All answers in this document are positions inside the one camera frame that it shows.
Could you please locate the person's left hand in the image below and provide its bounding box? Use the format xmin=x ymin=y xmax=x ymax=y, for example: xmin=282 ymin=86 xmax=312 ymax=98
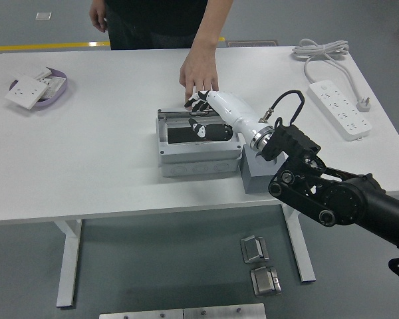
xmin=179 ymin=49 xmax=220 ymax=103

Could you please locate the person's right hand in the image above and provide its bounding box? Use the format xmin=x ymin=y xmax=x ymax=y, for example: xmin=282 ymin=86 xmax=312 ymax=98
xmin=88 ymin=3 xmax=108 ymax=33

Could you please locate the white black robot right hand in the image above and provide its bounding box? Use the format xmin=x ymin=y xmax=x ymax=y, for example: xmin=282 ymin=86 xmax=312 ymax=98
xmin=184 ymin=89 xmax=273 ymax=149

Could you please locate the grey junction box with lid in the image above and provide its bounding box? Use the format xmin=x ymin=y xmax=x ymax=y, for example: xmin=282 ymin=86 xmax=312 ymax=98
xmin=157 ymin=108 xmax=243 ymax=178

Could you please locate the grey cube with round hole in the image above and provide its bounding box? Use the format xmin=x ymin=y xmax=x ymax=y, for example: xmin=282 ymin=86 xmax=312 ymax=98
xmin=241 ymin=146 xmax=287 ymax=194

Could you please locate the yellow floor tape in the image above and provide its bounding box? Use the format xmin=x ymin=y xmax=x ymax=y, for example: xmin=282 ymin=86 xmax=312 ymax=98
xmin=0 ymin=37 xmax=226 ymax=53

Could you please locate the person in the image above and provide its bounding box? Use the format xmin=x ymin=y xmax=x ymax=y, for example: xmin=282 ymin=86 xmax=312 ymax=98
xmin=104 ymin=0 xmax=209 ymax=51

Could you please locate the brown floor cover plate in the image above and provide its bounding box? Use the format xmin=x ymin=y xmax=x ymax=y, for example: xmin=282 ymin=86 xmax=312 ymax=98
xmin=226 ymin=39 xmax=279 ymax=48

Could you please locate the small printed socket plate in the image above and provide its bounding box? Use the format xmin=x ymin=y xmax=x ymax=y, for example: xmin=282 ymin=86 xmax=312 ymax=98
xmin=39 ymin=76 xmax=67 ymax=100

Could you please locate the purple oval tray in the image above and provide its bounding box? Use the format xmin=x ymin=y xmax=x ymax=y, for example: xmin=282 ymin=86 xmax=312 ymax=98
xmin=8 ymin=68 xmax=69 ymax=109

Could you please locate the open metal floor block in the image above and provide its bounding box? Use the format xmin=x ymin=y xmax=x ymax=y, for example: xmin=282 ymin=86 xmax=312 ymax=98
xmin=239 ymin=234 xmax=270 ymax=265

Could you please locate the white table leg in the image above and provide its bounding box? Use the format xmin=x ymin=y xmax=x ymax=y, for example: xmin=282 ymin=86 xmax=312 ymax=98
xmin=53 ymin=219 xmax=84 ymax=308
xmin=284 ymin=209 xmax=317 ymax=284

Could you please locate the closed metal floor block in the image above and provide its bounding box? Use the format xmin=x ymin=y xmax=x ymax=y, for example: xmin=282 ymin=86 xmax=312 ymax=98
xmin=250 ymin=265 xmax=283 ymax=296

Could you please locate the white wall switch plate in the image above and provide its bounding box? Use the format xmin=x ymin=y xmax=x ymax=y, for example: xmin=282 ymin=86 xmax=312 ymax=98
xmin=9 ymin=66 xmax=53 ymax=82

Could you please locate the white power strip with cord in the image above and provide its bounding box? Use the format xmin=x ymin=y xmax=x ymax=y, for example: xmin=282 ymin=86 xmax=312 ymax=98
xmin=291 ymin=38 xmax=373 ymax=143

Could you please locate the large white wall socket plate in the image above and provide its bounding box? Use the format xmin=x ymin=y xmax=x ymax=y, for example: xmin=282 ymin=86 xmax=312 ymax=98
xmin=5 ymin=75 xmax=49 ymax=110

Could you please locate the metal base plate with screws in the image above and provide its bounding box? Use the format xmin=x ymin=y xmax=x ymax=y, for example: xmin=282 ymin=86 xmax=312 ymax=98
xmin=183 ymin=302 xmax=267 ymax=319

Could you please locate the long metal base plate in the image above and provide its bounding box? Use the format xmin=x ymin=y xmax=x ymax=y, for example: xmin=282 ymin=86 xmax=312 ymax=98
xmin=98 ymin=308 xmax=184 ymax=319

